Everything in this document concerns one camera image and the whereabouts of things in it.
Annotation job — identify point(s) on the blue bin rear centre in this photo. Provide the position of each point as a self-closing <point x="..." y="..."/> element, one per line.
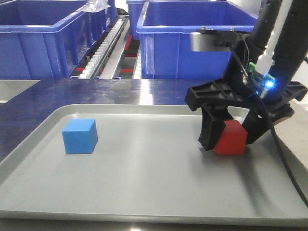
<point x="136" y="12"/>

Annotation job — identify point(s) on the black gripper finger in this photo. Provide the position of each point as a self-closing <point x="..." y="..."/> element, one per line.
<point x="213" y="125"/>
<point x="256" y="124"/>

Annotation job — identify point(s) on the white roller conveyor rail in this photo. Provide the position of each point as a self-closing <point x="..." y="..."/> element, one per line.
<point x="92" y="69"/>

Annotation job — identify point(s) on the large blue bin right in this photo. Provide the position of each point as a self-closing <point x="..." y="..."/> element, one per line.
<point x="165" y="28"/>

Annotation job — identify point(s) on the large blue bin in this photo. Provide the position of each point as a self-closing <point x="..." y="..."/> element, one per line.
<point x="165" y="28"/>
<point x="48" y="38"/>

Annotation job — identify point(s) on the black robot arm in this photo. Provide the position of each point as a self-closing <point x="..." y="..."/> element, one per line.
<point x="281" y="31"/>

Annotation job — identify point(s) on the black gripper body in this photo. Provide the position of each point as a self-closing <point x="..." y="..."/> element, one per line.
<point x="241" y="83"/>

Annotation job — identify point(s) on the large blue bin left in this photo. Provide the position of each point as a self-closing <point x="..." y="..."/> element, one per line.
<point x="48" y="38"/>

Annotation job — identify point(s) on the blue foam cube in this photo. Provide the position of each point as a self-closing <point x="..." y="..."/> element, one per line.
<point x="80" y="136"/>

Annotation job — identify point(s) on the red foam cube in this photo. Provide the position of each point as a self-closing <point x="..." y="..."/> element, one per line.
<point x="232" y="140"/>

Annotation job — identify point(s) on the grey plastic tray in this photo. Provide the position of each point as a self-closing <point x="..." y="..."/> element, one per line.
<point x="147" y="166"/>

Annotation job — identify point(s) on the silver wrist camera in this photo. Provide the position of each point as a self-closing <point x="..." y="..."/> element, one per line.
<point x="213" y="40"/>

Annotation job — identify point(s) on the clear plastic bag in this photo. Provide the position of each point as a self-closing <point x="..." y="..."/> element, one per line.
<point x="94" y="6"/>

